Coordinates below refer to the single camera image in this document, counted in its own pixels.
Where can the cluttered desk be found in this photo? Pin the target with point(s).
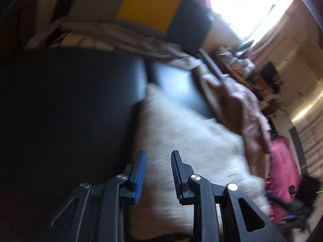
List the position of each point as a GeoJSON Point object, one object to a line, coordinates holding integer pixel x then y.
{"type": "Point", "coordinates": [252, 73]}

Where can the grey yellow navy pillow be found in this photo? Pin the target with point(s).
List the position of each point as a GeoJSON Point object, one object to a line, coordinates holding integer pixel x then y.
{"type": "Point", "coordinates": [149, 7]}

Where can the magenta cloth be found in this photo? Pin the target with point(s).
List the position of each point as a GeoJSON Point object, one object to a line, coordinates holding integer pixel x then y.
{"type": "Point", "coordinates": [282, 163]}

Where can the pink cloth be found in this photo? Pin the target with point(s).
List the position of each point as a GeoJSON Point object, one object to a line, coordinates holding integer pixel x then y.
{"type": "Point", "coordinates": [242, 105]}

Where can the bright window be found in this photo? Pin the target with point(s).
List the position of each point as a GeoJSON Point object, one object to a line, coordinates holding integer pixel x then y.
{"type": "Point", "coordinates": [242, 5]}

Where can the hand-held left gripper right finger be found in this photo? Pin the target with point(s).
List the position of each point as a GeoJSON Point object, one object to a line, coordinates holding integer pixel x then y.
{"type": "Point", "coordinates": [176, 176]}

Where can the grey cloth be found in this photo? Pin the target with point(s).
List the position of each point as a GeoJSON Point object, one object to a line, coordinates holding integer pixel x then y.
{"type": "Point", "coordinates": [113, 30]}

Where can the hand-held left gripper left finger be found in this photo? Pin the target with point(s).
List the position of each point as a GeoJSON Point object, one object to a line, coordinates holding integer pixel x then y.
{"type": "Point", "coordinates": [140, 179]}

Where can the black leather bench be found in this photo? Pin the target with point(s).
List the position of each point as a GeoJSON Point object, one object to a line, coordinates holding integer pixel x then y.
{"type": "Point", "coordinates": [63, 105]}

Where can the white knit sweater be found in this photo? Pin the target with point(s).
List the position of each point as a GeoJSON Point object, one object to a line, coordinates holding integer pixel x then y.
{"type": "Point", "coordinates": [189, 131]}

